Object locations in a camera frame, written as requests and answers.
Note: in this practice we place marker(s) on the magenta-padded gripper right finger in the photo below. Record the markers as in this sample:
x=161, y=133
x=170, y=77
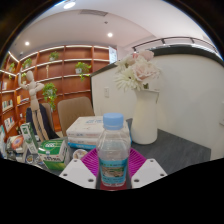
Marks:
x=149, y=172

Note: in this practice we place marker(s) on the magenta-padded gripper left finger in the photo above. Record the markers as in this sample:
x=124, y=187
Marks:
x=78, y=173

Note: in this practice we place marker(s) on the clear blue-capped water bottle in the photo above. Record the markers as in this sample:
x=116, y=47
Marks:
x=113, y=156

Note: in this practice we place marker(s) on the small painted shell ornament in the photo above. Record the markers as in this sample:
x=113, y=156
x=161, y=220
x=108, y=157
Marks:
x=80, y=154

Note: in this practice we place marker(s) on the green white box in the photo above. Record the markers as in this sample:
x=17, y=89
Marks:
x=53, y=153

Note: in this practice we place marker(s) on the white book stack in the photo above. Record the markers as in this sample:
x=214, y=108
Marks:
x=85, y=130

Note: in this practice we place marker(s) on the upright green white carton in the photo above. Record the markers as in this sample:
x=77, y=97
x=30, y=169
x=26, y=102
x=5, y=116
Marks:
x=29, y=138

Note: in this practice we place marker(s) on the tan upholstered chair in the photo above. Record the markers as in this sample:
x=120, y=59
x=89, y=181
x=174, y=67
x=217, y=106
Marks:
x=75, y=111

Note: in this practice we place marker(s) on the dark book stack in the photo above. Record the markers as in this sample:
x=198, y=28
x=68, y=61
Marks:
x=15, y=143

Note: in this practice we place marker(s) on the wooden artist mannequin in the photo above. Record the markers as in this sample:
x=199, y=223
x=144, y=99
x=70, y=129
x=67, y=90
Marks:
x=33, y=90

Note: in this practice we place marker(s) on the pink and white flower bouquet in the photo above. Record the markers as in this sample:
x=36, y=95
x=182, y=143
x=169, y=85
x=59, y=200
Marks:
x=140, y=70

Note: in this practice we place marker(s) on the curved wooden shelf unit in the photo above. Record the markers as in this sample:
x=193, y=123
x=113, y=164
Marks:
x=66, y=70

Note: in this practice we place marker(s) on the round recessed ceiling light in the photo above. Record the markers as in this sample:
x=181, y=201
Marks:
x=26, y=43
x=110, y=34

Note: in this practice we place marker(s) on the ceiling air vent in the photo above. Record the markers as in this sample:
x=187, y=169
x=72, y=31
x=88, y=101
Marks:
x=93, y=12

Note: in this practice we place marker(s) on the branched ceiling chandelier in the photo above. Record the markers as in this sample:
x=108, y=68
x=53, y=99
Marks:
x=69, y=4

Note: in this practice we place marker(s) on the white wall socket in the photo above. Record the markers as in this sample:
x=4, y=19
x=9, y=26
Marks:
x=106, y=92

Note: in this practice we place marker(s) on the white wall poster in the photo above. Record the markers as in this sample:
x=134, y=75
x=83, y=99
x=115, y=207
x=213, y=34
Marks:
x=112, y=55

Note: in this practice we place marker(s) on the black ceiling track rail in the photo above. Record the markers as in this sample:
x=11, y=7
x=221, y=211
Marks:
x=173, y=39

